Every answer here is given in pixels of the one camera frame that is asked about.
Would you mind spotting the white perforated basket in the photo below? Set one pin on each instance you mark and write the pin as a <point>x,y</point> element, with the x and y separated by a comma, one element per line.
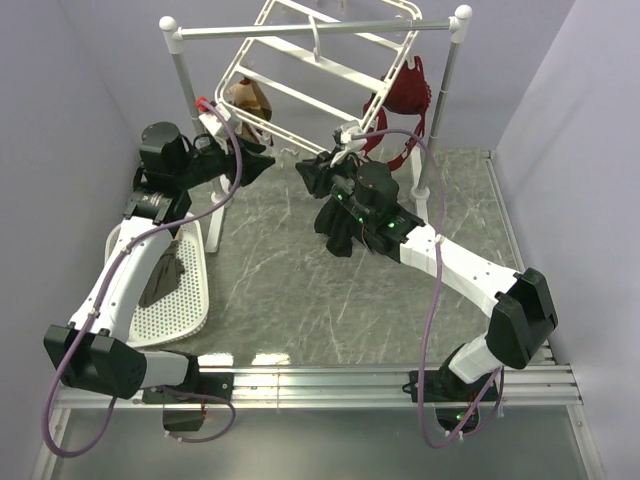
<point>180,300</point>

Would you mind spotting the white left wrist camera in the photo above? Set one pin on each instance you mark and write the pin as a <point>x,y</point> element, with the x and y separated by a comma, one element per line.
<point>217,119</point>

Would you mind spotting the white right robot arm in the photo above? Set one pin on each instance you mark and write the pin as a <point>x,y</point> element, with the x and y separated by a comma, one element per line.
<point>518,305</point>

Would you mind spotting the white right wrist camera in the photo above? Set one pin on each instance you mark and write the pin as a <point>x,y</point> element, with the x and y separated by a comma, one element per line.
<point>349,138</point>

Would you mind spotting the white clip hanger frame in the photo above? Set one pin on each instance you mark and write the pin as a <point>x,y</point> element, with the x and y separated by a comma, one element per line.
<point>346,49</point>

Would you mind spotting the black striped underwear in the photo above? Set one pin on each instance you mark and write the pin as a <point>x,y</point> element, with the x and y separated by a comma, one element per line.
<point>339,227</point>

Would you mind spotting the dark grey garment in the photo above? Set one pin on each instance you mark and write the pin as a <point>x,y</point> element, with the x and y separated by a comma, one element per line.
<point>165,277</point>

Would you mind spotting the beige brown sock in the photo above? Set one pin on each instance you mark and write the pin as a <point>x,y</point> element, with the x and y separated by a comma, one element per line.
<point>248,96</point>

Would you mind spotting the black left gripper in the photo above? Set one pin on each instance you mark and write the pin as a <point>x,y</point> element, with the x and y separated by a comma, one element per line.
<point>253,162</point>

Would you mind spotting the white drying rack stand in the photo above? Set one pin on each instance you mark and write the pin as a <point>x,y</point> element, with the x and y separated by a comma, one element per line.
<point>302,42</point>

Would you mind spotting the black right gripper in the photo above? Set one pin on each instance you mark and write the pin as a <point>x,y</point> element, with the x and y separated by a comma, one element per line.
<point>315,176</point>

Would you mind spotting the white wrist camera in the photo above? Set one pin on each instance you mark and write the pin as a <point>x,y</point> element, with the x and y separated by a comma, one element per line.
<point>349,138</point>
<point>217,119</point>

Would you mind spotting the aluminium mounting rail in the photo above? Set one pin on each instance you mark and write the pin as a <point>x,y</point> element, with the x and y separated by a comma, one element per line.
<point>377,386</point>

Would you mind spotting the red lace bra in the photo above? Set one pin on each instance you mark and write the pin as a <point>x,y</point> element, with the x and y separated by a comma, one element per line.
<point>410,95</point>

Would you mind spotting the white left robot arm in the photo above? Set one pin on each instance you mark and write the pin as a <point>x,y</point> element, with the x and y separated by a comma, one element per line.
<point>91,351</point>

